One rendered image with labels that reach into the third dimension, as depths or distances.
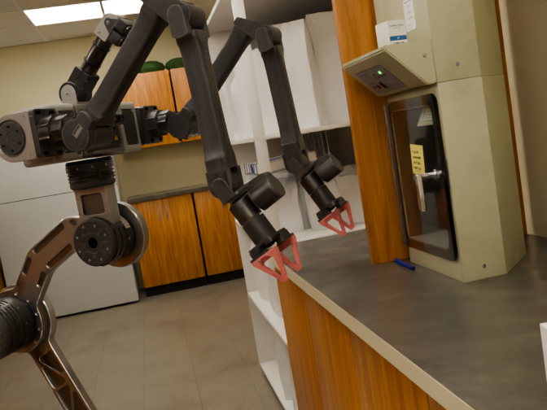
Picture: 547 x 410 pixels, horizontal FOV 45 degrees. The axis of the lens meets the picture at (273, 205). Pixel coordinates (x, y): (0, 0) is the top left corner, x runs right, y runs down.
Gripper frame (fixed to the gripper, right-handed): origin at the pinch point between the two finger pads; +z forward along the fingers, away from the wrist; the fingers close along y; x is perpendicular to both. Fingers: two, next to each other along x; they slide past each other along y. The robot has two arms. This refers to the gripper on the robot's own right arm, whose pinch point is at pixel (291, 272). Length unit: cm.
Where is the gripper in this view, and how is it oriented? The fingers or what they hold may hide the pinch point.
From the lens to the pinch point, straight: 147.4
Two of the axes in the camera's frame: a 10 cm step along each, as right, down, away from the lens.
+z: 5.9, 8.0, -0.9
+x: -7.2, 5.8, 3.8
